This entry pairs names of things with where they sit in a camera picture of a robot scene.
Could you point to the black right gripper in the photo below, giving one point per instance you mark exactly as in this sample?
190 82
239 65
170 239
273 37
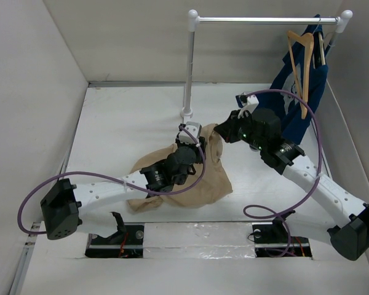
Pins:
227 129

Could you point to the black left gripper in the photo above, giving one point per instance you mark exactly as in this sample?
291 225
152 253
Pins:
194 147

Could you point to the beige t shirt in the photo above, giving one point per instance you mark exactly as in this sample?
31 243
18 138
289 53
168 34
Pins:
213 186

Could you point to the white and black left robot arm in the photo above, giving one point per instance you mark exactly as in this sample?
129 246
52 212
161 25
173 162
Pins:
67 207

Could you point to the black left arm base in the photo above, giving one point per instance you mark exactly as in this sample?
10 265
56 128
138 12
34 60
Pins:
125 243

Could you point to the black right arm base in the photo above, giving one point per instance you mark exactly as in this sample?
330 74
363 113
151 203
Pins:
270 240

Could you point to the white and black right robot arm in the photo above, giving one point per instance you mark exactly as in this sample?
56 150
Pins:
347 231

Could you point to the blue mickey t shirt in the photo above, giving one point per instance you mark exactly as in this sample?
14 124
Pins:
291 79

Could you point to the wooden hanger in blue shirt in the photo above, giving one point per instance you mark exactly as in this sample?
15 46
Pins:
321 49

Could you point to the white and chrome clothes rack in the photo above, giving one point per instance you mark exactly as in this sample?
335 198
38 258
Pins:
194 19

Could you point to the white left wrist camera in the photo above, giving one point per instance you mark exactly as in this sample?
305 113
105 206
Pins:
189 133

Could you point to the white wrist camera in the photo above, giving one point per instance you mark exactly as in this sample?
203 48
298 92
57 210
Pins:
189 133
247 103

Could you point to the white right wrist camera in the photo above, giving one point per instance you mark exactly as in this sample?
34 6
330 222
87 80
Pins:
247 103

